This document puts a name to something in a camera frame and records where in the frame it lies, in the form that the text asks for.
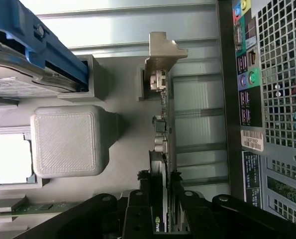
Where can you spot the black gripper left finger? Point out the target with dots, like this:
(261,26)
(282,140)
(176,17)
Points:
(137,214)

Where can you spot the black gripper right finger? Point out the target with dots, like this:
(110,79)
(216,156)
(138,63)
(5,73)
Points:
(212,219)

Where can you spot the black printed info sticker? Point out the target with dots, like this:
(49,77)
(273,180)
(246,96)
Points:
(251,179)

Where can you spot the white barcode sticker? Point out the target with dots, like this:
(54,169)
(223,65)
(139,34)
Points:
(252,140)

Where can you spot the green RAM stick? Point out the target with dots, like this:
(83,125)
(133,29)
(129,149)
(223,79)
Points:
(43,208)

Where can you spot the grey 3D-printed parts rack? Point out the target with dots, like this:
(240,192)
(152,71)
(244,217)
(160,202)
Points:
(65,139)

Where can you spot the grey metal PC case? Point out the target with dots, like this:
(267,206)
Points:
(282,99)

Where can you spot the CPU chip with silver lid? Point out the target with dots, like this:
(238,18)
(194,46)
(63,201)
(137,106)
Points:
(8,159)

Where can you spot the hard disk drive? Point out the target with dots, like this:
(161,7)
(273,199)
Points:
(11,74)

